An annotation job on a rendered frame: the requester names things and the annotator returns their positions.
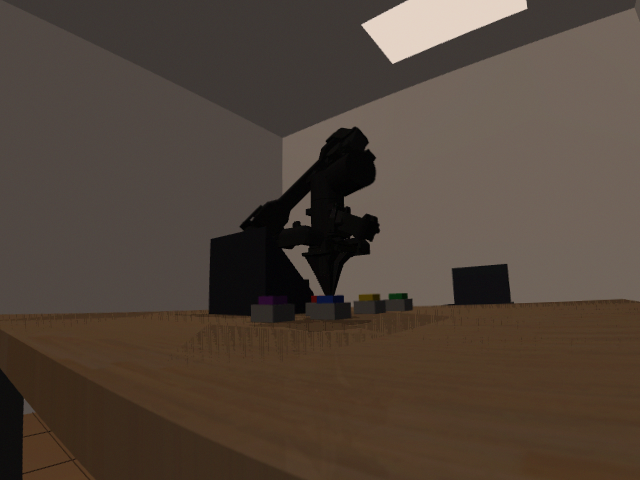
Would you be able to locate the yellow button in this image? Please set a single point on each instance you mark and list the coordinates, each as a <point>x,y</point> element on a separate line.
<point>369,304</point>

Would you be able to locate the blue button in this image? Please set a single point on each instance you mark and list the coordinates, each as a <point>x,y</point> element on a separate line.
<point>330,308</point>

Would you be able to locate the red button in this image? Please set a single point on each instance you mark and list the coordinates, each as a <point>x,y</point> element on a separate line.
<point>307,305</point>

